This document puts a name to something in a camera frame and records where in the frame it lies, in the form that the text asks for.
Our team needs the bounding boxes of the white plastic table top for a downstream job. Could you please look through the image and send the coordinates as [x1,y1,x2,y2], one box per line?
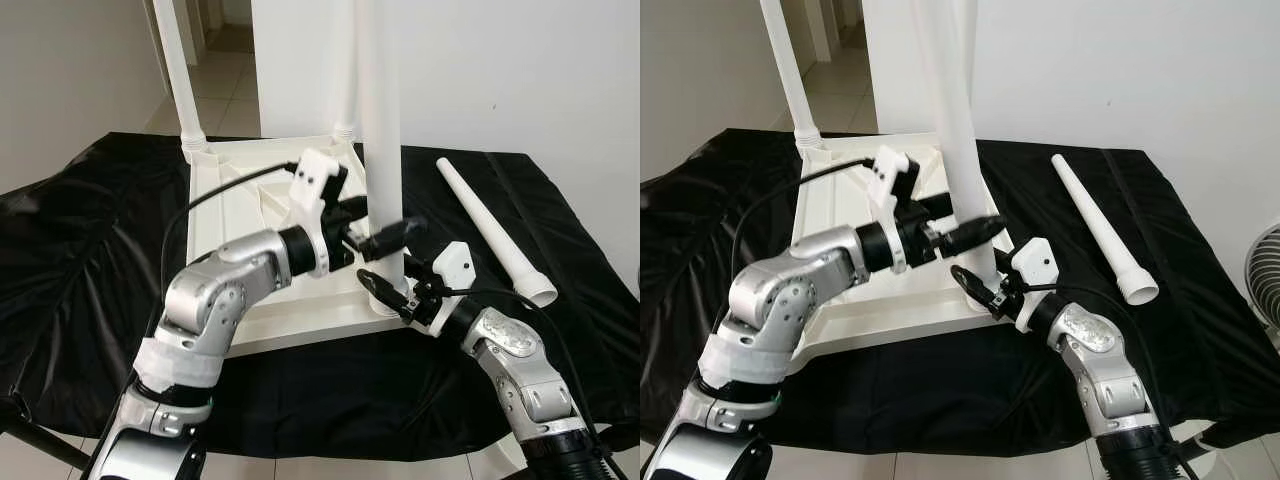
[788,130,1013,378]
[185,135,423,358]

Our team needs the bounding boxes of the white door frame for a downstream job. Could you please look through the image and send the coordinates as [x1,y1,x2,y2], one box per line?
[140,0,206,103]
[790,0,843,93]

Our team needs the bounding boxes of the black table cloth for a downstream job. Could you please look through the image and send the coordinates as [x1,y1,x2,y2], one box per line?
[640,127,1280,451]
[0,130,641,464]

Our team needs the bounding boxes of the white round plastic object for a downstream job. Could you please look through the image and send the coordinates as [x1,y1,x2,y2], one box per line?
[1193,418,1243,449]

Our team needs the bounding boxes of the white plastic table leg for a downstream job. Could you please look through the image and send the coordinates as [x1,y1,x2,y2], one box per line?
[760,0,826,152]
[334,0,359,147]
[355,0,409,317]
[960,0,980,113]
[437,157,559,309]
[912,0,1004,303]
[1050,153,1161,307]
[152,0,211,164]

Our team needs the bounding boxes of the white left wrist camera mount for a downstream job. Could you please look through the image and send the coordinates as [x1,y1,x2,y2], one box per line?
[869,145,923,273]
[289,149,348,278]

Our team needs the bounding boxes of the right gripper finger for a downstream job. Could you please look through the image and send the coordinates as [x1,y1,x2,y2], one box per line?
[356,268,410,318]
[950,265,1002,317]

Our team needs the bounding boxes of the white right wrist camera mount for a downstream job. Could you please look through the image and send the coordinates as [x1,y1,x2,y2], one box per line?
[1005,237,1061,334]
[410,240,477,337]

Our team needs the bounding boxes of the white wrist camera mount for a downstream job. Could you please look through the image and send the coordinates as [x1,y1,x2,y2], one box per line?
[1005,237,1061,334]
[869,145,923,273]
[289,149,348,278]
[410,240,477,337]

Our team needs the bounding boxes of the white standing fan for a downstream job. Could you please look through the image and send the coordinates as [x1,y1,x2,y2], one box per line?
[1245,223,1280,328]

